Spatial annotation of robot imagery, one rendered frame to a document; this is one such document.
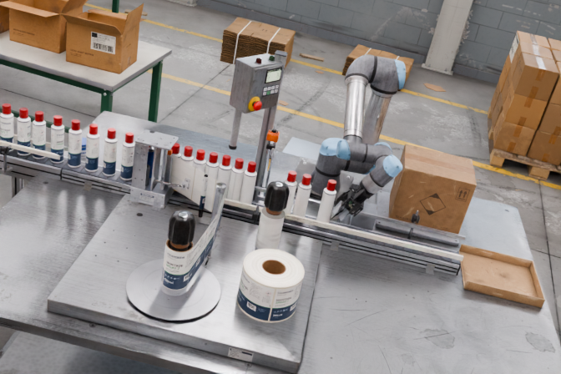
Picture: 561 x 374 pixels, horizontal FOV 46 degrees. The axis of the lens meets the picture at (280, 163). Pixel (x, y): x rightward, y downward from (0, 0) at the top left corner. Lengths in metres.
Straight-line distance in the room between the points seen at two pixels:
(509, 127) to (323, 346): 3.84
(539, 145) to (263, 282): 4.06
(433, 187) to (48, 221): 1.52
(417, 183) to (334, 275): 0.56
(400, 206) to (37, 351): 1.61
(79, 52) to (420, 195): 2.23
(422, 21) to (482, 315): 5.60
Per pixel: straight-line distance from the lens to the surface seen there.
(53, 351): 2.97
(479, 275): 2.80
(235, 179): 2.63
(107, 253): 2.38
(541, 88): 5.67
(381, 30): 7.93
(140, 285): 2.23
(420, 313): 2.49
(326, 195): 2.60
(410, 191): 2.82
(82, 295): 2.21
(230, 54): 6.69
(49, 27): 4.27
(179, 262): 2.12
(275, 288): 2.09
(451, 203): 2.85
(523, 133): 5.79
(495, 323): 2.59
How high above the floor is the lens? 2.32
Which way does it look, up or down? 28 degrees down
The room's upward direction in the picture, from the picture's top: 11 degrees clockwise
